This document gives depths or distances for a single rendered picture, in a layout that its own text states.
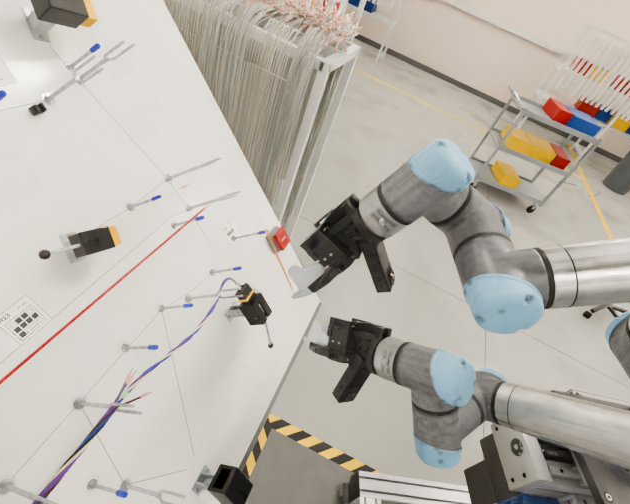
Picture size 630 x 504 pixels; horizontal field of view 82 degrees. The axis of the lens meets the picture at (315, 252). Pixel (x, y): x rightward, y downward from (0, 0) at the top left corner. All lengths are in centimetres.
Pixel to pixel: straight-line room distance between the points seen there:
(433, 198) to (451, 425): 36
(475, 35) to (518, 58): 92
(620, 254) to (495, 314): 15
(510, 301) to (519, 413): 30
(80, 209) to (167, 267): 18
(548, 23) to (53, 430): 860
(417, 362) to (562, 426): 22
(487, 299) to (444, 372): 19
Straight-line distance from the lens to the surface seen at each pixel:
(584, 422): 68
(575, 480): 104
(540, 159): 467
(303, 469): 189
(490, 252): 49
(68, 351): 67
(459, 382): 60
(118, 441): 72
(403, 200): 51
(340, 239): 60
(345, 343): 71
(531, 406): 71
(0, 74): 73
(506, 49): 866
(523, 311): 47
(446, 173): 49
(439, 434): 67
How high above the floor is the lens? 176
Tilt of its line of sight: 42 degrees down
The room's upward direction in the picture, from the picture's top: 24 degrees clockwise
